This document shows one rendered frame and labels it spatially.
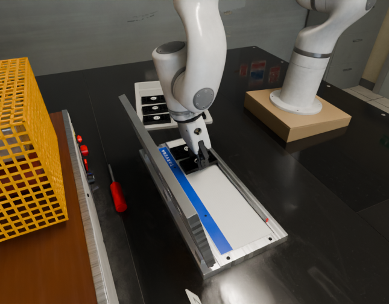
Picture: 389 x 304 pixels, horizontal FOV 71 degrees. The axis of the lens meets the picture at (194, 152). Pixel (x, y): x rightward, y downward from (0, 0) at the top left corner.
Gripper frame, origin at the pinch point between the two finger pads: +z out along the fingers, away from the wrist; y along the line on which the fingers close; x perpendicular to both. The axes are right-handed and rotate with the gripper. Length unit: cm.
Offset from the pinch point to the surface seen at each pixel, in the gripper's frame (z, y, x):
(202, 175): 2.6, -4.5, 1.5
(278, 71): 19, 51, -68
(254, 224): 3.3, -23.9, -1.8
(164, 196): 0.2, -7.4, 13.3
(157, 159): -18.8, -15.0, 12.2
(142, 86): 4, 61, -1
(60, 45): 17, 212, 31
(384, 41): 101, 141, -283
